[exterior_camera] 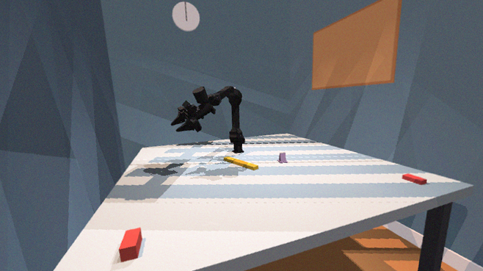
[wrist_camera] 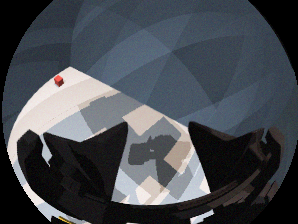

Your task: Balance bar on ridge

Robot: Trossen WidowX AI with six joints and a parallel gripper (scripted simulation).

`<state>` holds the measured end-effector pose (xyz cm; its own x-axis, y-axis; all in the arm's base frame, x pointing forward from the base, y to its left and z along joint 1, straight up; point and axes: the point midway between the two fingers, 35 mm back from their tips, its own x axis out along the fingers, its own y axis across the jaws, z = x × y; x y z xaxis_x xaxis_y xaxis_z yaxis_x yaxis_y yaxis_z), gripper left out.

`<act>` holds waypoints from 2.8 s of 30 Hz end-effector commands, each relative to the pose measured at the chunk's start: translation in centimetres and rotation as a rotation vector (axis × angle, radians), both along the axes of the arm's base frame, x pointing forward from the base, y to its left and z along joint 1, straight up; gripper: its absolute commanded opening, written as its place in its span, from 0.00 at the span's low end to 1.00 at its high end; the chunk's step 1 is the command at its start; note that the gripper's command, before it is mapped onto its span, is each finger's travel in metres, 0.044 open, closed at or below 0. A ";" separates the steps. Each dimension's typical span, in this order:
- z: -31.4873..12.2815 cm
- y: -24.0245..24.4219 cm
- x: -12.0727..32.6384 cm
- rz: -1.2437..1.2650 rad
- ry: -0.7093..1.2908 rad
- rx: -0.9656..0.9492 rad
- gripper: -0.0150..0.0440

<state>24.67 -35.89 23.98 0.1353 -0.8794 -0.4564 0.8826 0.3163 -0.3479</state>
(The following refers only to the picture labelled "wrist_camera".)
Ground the red block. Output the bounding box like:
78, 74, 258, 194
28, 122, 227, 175
55, 76, 64, 87

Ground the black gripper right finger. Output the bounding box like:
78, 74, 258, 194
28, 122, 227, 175
188, 121, 265, 193

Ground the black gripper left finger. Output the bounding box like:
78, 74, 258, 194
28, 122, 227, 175
43, 121, 128, 201

